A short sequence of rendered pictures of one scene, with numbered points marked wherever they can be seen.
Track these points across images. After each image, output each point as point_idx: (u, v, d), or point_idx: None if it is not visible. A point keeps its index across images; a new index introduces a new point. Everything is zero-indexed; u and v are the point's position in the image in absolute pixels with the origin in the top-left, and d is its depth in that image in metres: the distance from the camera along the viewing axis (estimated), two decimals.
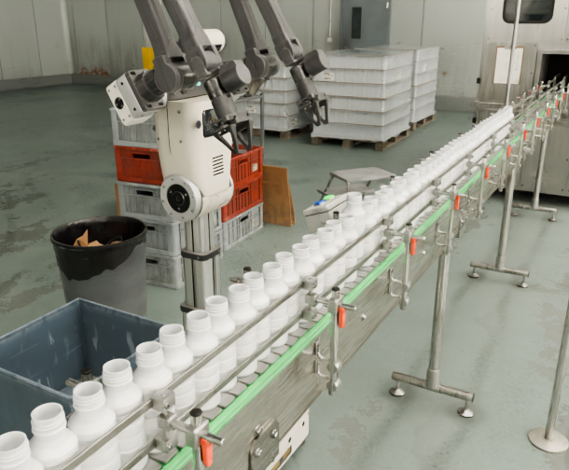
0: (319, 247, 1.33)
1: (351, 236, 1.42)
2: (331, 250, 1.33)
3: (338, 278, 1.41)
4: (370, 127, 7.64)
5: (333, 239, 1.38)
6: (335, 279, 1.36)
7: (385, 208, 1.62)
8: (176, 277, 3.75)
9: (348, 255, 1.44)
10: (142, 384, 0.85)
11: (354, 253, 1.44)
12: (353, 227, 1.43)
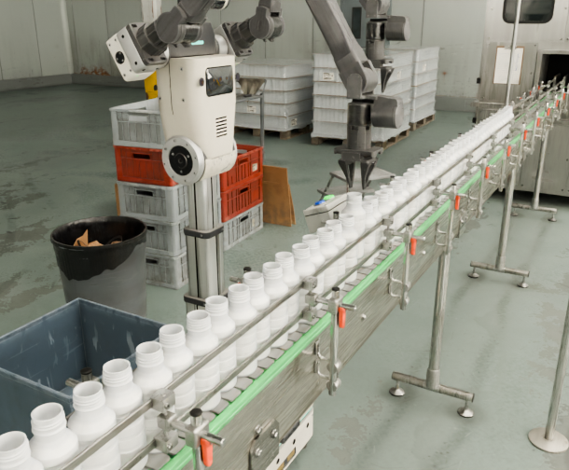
0: (319, 247, 1.33)
1: (351, 236, 1.42)
2: (331, 250, 1.33)
3: (338, 278, 1.41)
4: (370, 127, 7.64)
5: (333, 239, 1.38)
6: (335, 279, 1.36)
7: (385, 208, 1.62)
8: (176, 277, 3.75)
9: (348, 255, 1.44)
10: (142, 384, 0.85)
11: (354, 253, 1.44)
12: (353, 227, 1.43)
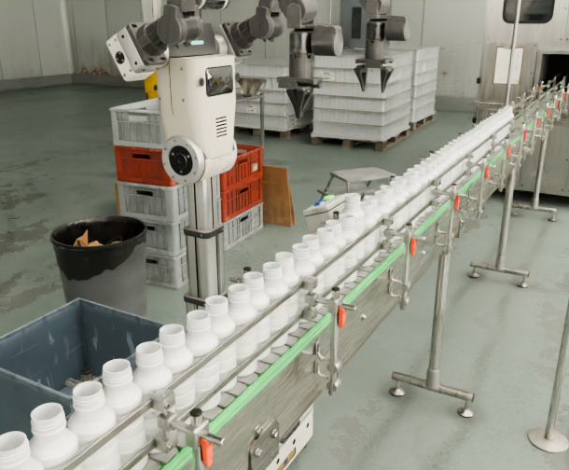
0: (319, 247, 1.33)
1: (350, 236, 1.42)
2: (331, 250, 1.33)
3: (339, 278, 1.41)
4: (370, 127, 7.64)
5: (334, 239, 1.38)
6: (335, 279, 1.36)
7: (385, 208, 1.62)
8: (176, 277, 3.75)
9: (346, 255, 1.43)
10: (142, 384, 0.85)
11: (353, 253, 1.44)
12: (353, 227, 1.43)
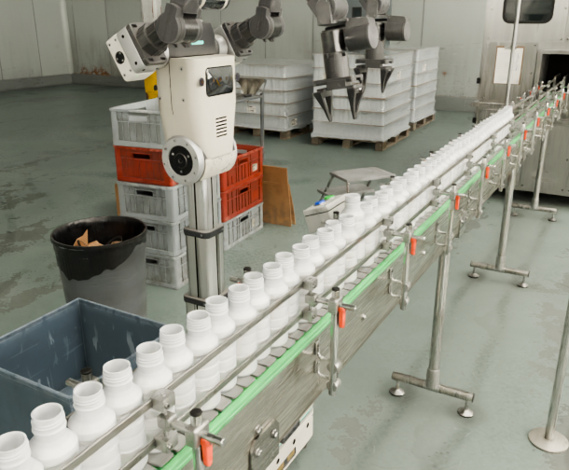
0: (319, 247, 1.33)
1: (350, 236, 1.42)
2: (331, 250, 1.33)
3: (339, 278, 1.41)
4: (370, 127, 7.64)
5: (334, 239, 1.38)
6: (335, 279, 1.36)
7: (385, 208, 1.62)
8: (176, 277, 3.75)
9: (346, 255, 1.44)
10: (142, 384, 0.85)
11: (353, 253, 1.44)
12: (353, 227, 1.43)
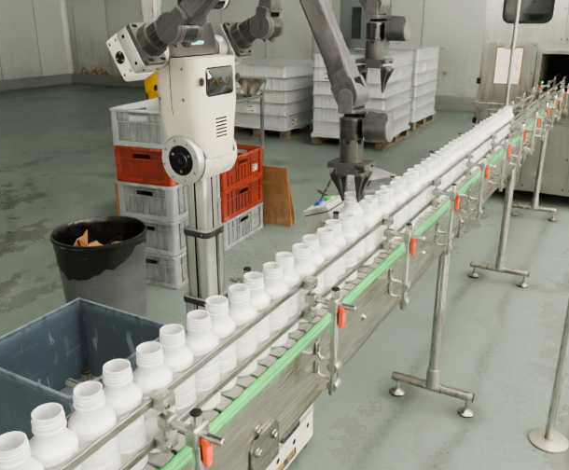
0: (319, 247, 1.33)
1: (349, 235, 1.42)
2: (330, 250, 1.33)
3: (340, 277, 1.41)
4: None
5: (334, 239, 1.38)
6: (335, 279, 1.36)
7: (385, 208, 1.62)
8: (176, 277, 3.75)
9: (346, 255, 1.43)
10: (142, 384, 0.85)
11: (353, 252, 1.44)
12: (353, 226, 1.43)
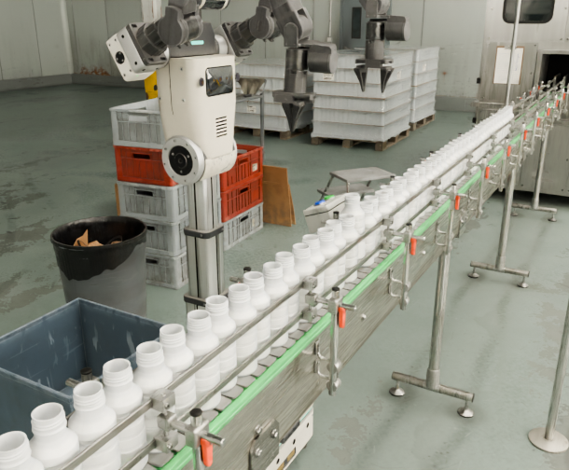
0: (319, 247, 1.34)
1: (349, 236, 1.42)
2: (330, 250, 1.33)
3: (340, 278, 1.41)
4: (370, 127, 7.64)
5: (335, 239, 1.38)
6: (335, 279, 1.36)
7: (385, 208, 1.62)
8: (176, 277, 3.75)
9: (346, 255, 1.44)
10: (142, 384, 0.85)
11: (353, 253, 1.44)
12: (353, 227, 1.43)
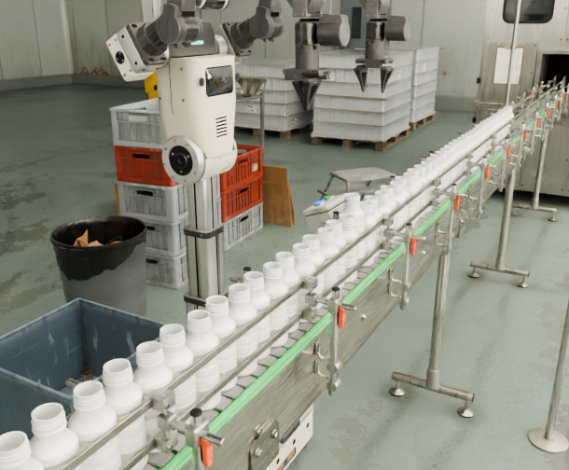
0: (319, 247, 1.34)
1: (349, 236, 1.42)
2: (330, 250, 1.33)
3: (340, 278, 1.41)
4: (370, 127, 7.64)
5: (335, 239, 1.38)
6: (335, 279, 1.36)
7: (385, 208, 1.62)
8: (176, 277, 3.75)
9: (346, 255, 1.44)
10: (142, 384, 0.85)
11: (353, 253, 1.44)
12: (353, 227, 1.43)
